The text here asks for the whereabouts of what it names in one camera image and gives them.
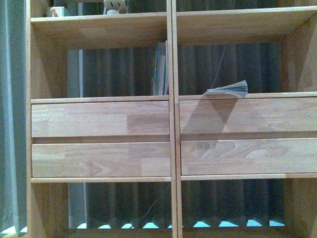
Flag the white ornament on top shelf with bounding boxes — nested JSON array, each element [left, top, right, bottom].
[[104, 0, 127, 15]]

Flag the right wooden shelf unit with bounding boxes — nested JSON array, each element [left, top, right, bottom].
[[171, 3, 317, 238]]

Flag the lower right wooden drawer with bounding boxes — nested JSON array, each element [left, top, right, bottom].
[[181, 138, 317, 176]]

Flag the lower left wooden drawer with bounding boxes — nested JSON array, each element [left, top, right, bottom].
[[32, 142, 170, 178]]

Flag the wooden shelf unit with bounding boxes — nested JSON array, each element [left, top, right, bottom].
[[26, 0, 178, 238], [171, 3, 317, 238]]

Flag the clear acrylic bookend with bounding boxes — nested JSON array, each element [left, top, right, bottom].
[[212, 44, 227, 89]]

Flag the left wooden shelf unit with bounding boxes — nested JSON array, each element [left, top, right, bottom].
[[26, 0, 178, 238]]

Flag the wooden drawer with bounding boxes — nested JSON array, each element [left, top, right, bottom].
[[31, 101, 169, 137], [179, 97, 317, 135], [32, 142, 170, 178], [181, 138, 317, 176]]

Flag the upright books in cubby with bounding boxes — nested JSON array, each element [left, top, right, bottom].
[[152, 41, 169, 96]]

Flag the upper left wooden drawer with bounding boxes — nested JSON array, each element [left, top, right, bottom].
[[31, 101, 169, 137]]

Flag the upper right wooden drawer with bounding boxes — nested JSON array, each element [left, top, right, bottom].
[[179, 97, 317, 135]]

